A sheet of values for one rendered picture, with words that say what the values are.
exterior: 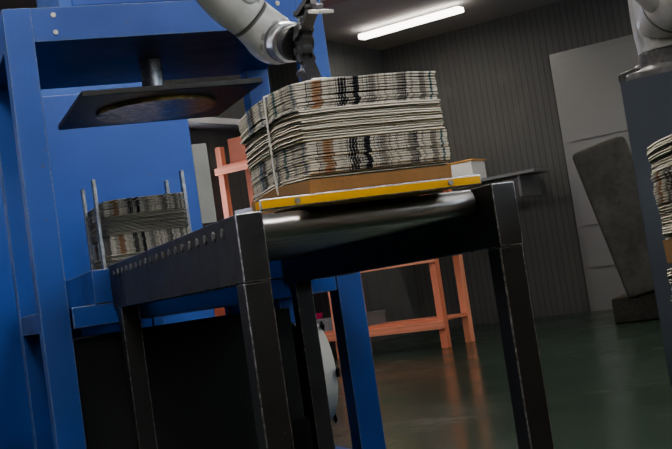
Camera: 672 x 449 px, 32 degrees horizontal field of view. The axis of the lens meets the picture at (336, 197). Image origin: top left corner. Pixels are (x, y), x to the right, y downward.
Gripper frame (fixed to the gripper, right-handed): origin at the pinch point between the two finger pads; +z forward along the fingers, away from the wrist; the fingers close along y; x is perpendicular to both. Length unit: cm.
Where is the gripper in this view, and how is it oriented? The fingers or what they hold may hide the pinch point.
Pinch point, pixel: (326, 46)
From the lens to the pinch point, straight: 231.6
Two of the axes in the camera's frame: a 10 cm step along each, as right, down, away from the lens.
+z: 3.6, 1.6, -9.2
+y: 0.5, 9.8, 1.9
